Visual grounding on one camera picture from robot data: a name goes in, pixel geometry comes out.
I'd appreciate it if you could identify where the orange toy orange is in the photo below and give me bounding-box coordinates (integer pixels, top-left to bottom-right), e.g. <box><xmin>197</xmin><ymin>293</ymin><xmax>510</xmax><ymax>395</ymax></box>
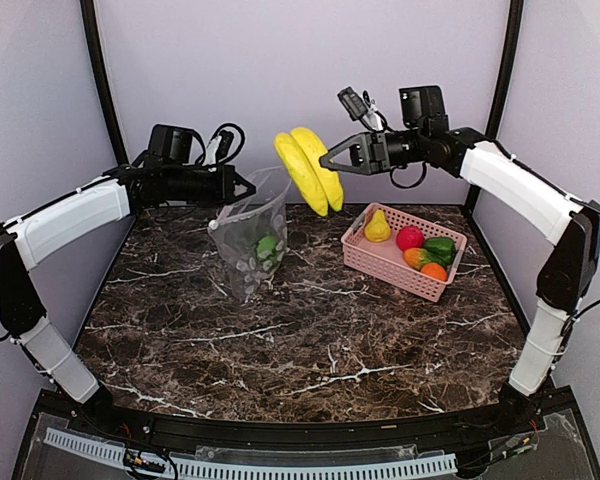
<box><xmin>420</xmin><ymin>263</ymin><xmax>448</xmax><ymax>282</ymax></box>

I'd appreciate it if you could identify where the red toy apple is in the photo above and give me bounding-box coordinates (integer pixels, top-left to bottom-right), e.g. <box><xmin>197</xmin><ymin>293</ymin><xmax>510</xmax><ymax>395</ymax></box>
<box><xmin>395</xmin><ymin>226</ymin><xmax>425</xmax><ymax>251</ymax></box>

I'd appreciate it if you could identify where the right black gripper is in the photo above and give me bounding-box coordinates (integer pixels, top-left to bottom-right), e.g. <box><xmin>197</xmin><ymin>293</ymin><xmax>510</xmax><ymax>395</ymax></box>
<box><xmin>318</xmin><ymin>126</ymin><xmax>427</xmax><ymax>174</ymax></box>

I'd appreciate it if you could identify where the left black frame post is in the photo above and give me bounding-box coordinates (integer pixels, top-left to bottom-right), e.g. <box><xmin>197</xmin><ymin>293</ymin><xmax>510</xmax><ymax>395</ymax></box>
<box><xmin>79</xmin><ymin>0</ymin><xmax>129</xmax><ymax>165</ymax></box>

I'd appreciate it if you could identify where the right black frame post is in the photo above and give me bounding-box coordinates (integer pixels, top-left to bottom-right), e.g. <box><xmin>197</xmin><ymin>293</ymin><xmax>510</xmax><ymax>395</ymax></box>
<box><xmin>462</xmin><ymin>0</ymin><xmax>525</xmax><ymax>206</ymax></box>

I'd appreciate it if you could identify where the yellow toy pear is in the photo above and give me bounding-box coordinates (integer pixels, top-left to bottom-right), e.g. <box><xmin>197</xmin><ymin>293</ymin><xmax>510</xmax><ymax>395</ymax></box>
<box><xmin>364</xmin><ymin>209</ymin><xmax>391</xmax><ymax>243</ymax></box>

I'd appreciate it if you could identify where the black frame post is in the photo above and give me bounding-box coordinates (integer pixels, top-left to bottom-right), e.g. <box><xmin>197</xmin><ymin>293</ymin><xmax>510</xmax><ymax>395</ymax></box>
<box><xmin>79</xmin><ymin>0</ymin><xmax>129</xmax><ymax>165</ymax></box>
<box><xmin>462</xmin><ymin>0</ymin><xmax>525</xmax><ymax>206</ymax></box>

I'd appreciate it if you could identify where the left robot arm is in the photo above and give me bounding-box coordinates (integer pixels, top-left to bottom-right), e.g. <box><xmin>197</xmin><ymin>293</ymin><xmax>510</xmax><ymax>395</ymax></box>
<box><xmin>0</xmin><ymin>123</ymin><xmax>256</xmax><ymax>436</ymax></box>

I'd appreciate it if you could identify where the orange green toy mango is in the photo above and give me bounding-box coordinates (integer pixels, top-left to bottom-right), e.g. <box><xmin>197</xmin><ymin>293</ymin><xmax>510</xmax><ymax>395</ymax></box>
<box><xmin>403</xmin><ymin>248</ymin><xmax>446</xmax><ymax>271</ymax></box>

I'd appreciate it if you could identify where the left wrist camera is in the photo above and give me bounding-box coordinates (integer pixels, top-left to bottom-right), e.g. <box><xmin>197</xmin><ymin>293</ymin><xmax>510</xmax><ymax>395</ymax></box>
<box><xmin>194</xmin><ymin>122</ymin><xmax>246</xmax><ymax>166</ymax></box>

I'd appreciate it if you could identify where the white slotted cable duct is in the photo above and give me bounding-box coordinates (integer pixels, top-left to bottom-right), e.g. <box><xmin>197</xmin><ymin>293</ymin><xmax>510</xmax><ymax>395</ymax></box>
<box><xmin>43</xmin><ymin>427</ymin><xmax>458</xmax><ymax>480</ymax></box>

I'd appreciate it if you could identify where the green toy pepper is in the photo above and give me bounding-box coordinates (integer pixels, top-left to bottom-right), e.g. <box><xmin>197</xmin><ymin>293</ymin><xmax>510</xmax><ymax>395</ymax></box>
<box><xmin>423</xmin><ymin>237</ymin><xmax>456</xmax><ymax>267</ymax></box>

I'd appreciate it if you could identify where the yellow toy banana bunch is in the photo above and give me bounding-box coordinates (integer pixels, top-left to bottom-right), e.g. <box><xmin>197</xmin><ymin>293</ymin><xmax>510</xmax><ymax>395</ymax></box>
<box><xmin>274</xmin><ymin>127</ymin><xmax>344</xmax><ymax>217</ymax></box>

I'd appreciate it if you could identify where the clear zip top bag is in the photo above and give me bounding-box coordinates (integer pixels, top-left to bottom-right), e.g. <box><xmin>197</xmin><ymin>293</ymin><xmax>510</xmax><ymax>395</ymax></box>
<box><xmin>207</xmin><ymin>166</ymin><xmax>291</xmax><ymax>301</ymax></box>

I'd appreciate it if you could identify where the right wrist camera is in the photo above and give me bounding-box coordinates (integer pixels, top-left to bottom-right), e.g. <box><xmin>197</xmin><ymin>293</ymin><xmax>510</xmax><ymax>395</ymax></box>
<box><xmin>337</xmin><ymin>86</ymin><xmax>390</xmax><ymax>132</ymax></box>

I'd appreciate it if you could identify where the pink plastic basket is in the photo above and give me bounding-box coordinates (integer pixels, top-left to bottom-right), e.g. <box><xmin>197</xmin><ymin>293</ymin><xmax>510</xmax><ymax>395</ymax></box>
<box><xmin>341</xmin><ymin>203</ymin><xmax>467</xmax><ymax>302</ymax></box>

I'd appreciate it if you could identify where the black front rail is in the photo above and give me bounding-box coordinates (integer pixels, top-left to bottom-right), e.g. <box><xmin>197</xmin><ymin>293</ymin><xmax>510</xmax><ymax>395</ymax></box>
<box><xmin>31</xmin><ymin>387</ymin><xmax>600</xmax><ymax>477</ymax></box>

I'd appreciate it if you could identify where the green toy watermelon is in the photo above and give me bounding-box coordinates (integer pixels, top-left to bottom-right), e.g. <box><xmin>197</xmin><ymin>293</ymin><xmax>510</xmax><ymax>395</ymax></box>
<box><xmin>255</xmin><ymin>235</ymin><xmax>285</xmax><ymax>265</ymax></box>

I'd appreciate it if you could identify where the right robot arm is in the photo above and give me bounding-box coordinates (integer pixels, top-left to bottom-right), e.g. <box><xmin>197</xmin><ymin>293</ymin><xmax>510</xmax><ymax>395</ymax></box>
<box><xmin>320</xmin><ymin>86</ymin><xmax>600</xmax><ymax>434</ymax></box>

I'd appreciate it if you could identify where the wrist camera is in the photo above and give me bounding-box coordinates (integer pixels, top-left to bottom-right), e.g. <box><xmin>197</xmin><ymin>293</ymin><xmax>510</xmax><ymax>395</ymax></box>
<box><xmin>337</xmin><ymin>86</ymin><xmax>390</xmax><ymax>132</ymax></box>
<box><xmin>194</xmin><ymin>122</ymin><xmax>246</xmax><ymax>166</ymax></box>

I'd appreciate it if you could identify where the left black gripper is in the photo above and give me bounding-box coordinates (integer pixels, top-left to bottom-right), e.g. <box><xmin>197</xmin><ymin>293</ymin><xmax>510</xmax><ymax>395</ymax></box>
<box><xmin>166</xmin><ymin>163</ymin><xmax>258</xmax><ymax>207</ymax></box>

